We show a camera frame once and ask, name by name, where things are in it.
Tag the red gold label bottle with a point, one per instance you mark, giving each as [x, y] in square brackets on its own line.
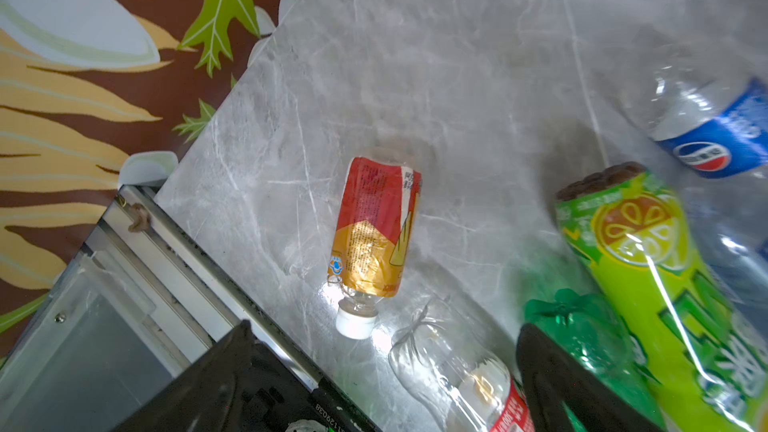
[372, 237]

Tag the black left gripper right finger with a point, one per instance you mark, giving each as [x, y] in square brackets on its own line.
[556, 385]

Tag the lime green label tea bottle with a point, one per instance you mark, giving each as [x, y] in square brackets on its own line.
[703, 362]

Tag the soda water bottle blue cap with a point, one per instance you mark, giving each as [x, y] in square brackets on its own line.
[730, 231]

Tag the clear Pepsi bottle blue label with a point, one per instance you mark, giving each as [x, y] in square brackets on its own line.
[701, 104]

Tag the clear bottle red label yellow cap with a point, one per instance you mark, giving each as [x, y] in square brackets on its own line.
[447, 368]

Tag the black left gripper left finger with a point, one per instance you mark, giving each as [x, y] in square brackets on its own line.
[207, 396]

